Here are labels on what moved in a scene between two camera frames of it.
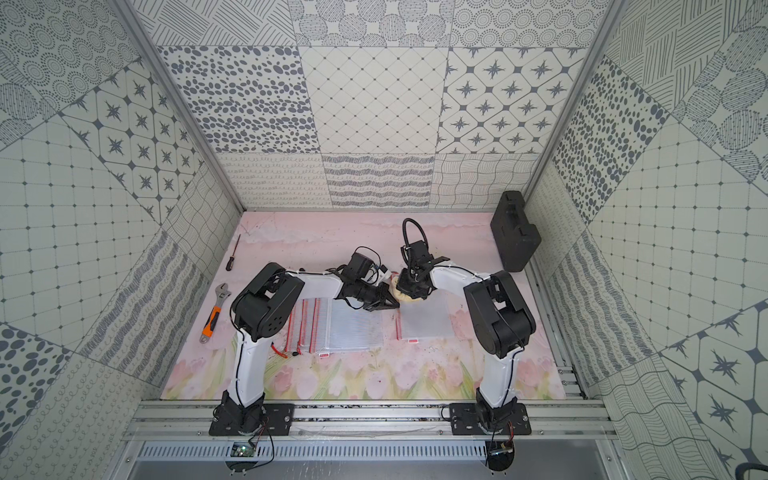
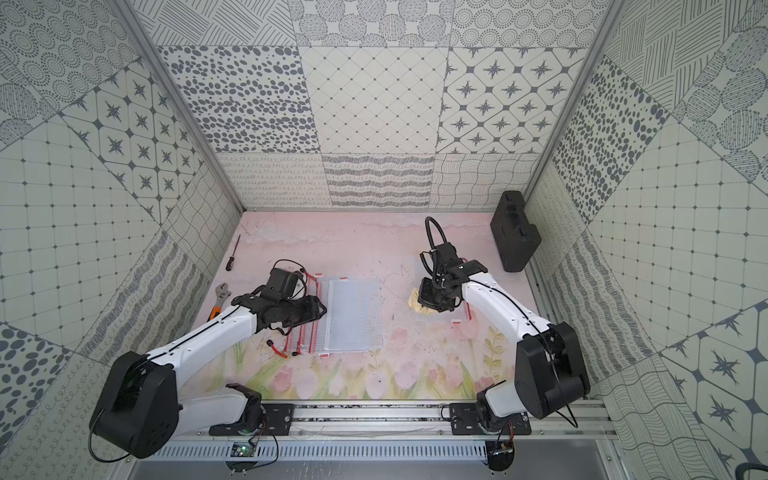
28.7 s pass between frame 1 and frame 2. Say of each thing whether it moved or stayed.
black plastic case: stayed
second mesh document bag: stayed
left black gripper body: moved
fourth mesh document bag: stayed
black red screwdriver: stayed
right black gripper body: moved
